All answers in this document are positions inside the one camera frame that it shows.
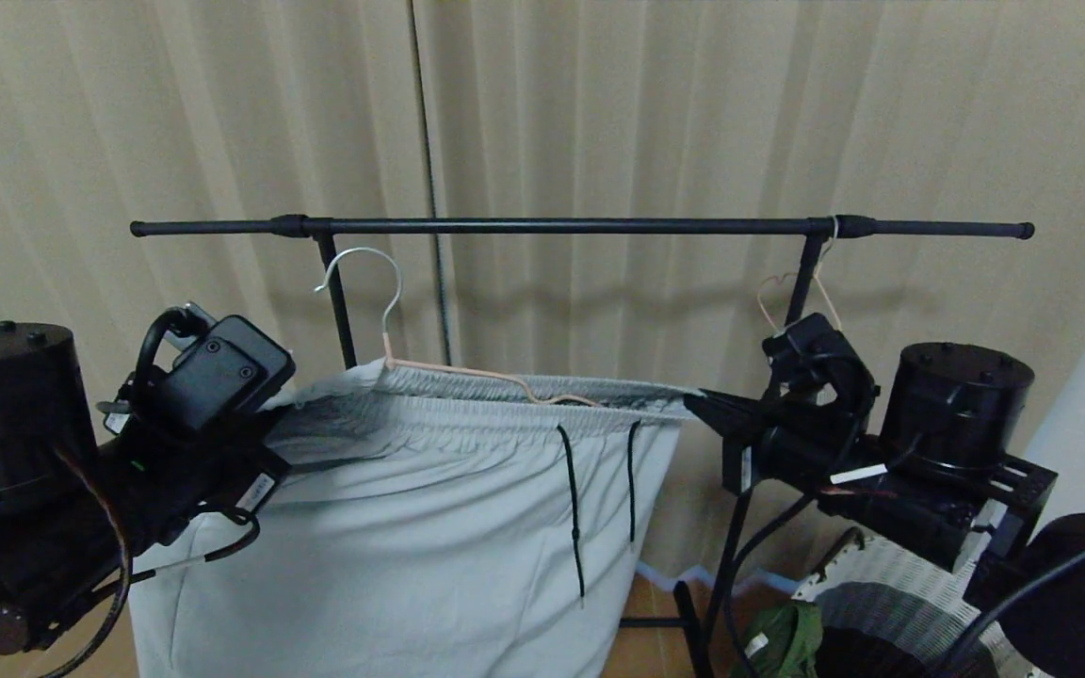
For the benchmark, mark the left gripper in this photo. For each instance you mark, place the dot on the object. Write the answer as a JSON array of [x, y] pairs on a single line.
[[194, 480]]

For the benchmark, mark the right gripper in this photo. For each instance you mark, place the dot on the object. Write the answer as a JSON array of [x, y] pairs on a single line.
[[806, 461]]

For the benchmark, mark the pale grey shorts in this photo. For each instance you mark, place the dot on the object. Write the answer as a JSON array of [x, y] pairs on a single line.
[[392, 565]]

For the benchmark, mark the pink clothes hanger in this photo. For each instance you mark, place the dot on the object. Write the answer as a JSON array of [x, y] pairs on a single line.
[[760, 303], [385, 348]]

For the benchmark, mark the white laundry basket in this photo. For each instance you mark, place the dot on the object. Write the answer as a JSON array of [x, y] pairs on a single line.
[[882, 574]]

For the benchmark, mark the black clothes rack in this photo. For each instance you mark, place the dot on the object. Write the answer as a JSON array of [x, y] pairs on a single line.
[[552, 226]]

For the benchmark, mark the green garment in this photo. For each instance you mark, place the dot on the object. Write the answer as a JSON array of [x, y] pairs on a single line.
[[787, 645]]

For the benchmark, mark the beige curtain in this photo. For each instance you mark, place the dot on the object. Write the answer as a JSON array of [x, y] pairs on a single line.
[[599, 113]]

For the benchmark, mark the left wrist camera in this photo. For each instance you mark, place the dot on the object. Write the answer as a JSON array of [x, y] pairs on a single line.
[[222, 372]]

